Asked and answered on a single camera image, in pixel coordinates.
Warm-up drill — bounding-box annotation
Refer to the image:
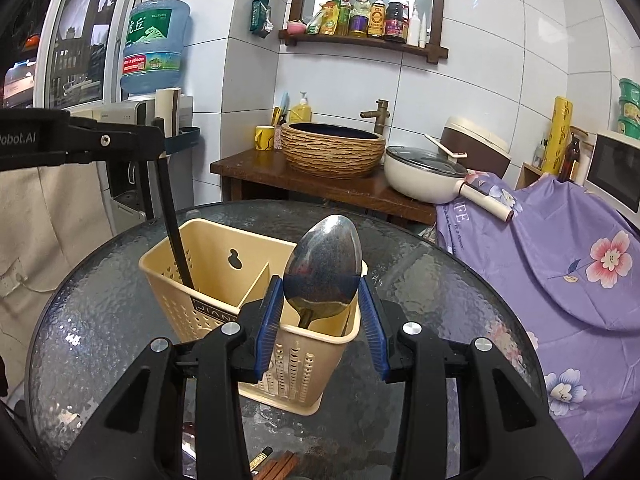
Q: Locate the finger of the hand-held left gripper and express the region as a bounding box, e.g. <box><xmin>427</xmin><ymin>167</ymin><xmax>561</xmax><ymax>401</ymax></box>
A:
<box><xmin>62</xmin><ymin>116</ymin><xmax>167</xmax><ymax>166</ymax></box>

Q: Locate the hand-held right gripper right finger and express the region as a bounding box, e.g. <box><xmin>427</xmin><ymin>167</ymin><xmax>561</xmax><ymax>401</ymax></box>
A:
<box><xmin>357</xmin><ymin>276</ymin><xmax>586</xmax><ymax>480</ymax></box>

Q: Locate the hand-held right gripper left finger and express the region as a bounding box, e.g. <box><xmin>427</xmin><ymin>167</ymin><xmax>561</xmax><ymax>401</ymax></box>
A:
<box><xmin>57</xmin><ymin>276</ymin><xmax>286</xmax><ymax>480</ymax></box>

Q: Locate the metal spoon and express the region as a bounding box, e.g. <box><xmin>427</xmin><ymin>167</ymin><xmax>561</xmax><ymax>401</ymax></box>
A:
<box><xmin>283</xmin><ymin>215</ymin><xmax>362</xmax><ymax>332</ymax></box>

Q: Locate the black utensil handle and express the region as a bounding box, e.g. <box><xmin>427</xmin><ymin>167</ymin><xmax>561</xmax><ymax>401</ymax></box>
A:
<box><xmin>158</xmin><ymin>154</ymin><xmax>197</xmax><ymax>292</ymax></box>

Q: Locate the beige plastic utensil holder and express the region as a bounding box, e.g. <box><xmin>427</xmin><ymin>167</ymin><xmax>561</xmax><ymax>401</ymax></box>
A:
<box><xmin>139</xmin><ymin>219</ymin><xmax>368</xmax><ymax>416</ymax></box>

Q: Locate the white water dispenser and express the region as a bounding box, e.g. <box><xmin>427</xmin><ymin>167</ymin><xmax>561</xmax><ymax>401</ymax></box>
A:
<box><xmin>70</xmin><ymin>94</ymin><xmax>168</xmax><ymax>222</ymax></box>

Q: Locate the teal cup holder tray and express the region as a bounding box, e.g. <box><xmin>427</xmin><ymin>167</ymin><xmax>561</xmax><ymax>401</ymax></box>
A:
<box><xmin>162</xmin><ymin>95</ymin><xmax>201</xmax><ymax>154</ymax></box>

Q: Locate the beige cloth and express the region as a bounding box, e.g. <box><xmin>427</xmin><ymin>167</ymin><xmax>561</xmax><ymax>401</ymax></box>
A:
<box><xmin>0</xmin><ymin>162</ymin><xmax>121</xmax><ymax>303</ymax></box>

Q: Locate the blue water jug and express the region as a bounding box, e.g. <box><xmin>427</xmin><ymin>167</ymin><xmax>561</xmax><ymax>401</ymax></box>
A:
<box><xmin>120</xmin><ymin>0</ymin><xmax>192</xmax><ymax>95</ymax></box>

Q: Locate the white framed window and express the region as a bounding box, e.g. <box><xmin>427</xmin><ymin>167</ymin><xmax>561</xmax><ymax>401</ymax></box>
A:
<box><xmin>32</xmin><ymin>0</ymin><xmax>139</xmax><ymax>111</ymax></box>

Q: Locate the dark wooden washstand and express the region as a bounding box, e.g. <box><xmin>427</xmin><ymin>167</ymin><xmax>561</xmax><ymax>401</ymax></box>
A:
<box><xmin>210</xmin><ymin>147</ymin><xmax>438</xmax><ymax>226</ymax></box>

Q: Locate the cream frying pan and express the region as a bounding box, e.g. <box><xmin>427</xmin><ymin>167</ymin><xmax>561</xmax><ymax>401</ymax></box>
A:
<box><xmin>384</xmin><ymin>152</ymin><xmax>516</xmax><ymax>224</ymax></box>

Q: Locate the glass pan lid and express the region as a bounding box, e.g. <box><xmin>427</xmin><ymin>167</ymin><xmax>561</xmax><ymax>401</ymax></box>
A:
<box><xmin>386</xmin><ymin>145</ymin><xmax>469</xmax><ymax>178</ymax></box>

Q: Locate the brown ribbed wash basin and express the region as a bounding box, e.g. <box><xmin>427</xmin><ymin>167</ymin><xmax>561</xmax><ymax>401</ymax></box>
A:
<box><xmin>280</xmin><ymin>121</ymin><xmax>387</xmax><ymax>179</ymax></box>

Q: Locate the purple floral cloth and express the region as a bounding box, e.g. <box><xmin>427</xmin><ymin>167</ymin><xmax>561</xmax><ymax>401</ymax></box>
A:
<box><xmin>434</xmin><ymin>170</ymin><xmax>640</xmax><ymax>466</ymax></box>

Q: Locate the yellow soap pump bottle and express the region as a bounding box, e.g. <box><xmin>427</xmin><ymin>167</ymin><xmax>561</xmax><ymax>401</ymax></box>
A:
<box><xmin>290</xmin><ymin>92</ymin><xmax>313</xmax><ymax>123</ymax></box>

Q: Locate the green hanging packet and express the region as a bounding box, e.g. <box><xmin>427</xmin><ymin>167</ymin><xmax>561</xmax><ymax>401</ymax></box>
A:
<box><xmin>248</xmin><ymin>0</ymin><xmax>275</xmax><ymax>38</ymax></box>

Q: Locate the white rice paddle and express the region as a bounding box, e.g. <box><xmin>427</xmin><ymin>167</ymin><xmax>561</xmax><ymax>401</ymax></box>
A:
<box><xmin>425</xmin><ymin>134</ymin><xmax>468</xmax><ymax>160</ymax></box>

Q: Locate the brown and white rice cooker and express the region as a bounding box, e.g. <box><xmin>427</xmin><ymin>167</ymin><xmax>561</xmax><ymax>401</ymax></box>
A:
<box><xmin>440</xmin><ymin>116</ymin><xmax>513</xmax><ymax>181</ymax></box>

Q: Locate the bronze faucet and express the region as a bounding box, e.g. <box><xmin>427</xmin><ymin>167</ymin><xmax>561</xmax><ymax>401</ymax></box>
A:
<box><xmin>360</xmin><ymin>99</ymin><xmax>390</xmax><ymax>135</ymax></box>

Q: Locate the wooden rack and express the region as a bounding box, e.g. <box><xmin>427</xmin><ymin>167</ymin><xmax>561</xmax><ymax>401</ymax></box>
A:
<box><xmin>515</xmin><ymin>126</ymin><xmax>596</xmax><ymax>191</ymax></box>

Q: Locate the yellow seasoning packet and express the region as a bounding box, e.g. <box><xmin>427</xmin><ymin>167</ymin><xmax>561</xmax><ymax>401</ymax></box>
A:
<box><xmin>318</xmin><ymin>1</ymin><xmax>342</xmax><ymax>36</ymax></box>

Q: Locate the dark wooden mirror shelf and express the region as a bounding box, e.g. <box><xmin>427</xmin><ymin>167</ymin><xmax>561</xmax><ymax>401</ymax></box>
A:
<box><xmin>278</xmin><ymin>0</ymin><xmax>453</xmax><ymax>63</ymax></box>

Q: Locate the brown glass bottle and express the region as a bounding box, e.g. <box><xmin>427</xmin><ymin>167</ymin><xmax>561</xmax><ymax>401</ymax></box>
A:
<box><xmin>558</xmin><ymin>132</ymin><xmax>582</xmax><ymax>183</ymax></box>

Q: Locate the yellow wrap roll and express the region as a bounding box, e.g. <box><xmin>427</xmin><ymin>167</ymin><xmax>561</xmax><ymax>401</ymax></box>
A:
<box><xmin>542</xmin><ymin>96</ymin><xmax>573</xmax><ymax>177</ymax></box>

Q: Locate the oil bottle with purple label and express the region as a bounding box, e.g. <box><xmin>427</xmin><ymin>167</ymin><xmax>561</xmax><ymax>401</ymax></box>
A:
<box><xmin>348</xmin><ymin>0</ymin><xmax>371</xmax><ymax>38</ymax></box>

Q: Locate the white microwave oven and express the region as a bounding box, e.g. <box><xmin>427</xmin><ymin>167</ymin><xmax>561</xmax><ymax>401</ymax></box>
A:
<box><xmin>584</xmin><ymin>130</ymin><xmax>640</xmax><ymax>216</ymax></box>

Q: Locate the dark bottle with yellow label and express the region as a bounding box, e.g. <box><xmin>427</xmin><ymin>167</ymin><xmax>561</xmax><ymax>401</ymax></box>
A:
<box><xmin>367</xmin><ymin>0</ymin><xmax>387</xmax><ymax>39</ymax></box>

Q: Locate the dark bottle with red label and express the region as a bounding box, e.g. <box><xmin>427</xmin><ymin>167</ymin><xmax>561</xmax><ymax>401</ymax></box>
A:
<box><xmin>384</xmin><ymin>0</ymin><xmax>408</xmax><ymax>43</ymax></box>

